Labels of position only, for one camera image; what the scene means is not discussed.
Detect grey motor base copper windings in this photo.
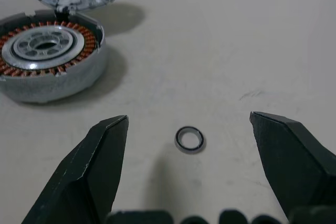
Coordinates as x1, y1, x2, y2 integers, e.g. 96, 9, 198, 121
0, 9, 107, 104

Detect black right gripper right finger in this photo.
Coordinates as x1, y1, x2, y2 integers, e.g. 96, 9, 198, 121
249, 111, 336, 221

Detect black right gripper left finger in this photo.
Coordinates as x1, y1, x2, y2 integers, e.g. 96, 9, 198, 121
20, 114, 130, 224

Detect small silver bearing ring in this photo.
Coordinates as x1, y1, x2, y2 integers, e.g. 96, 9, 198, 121
174, 126, 207, 154

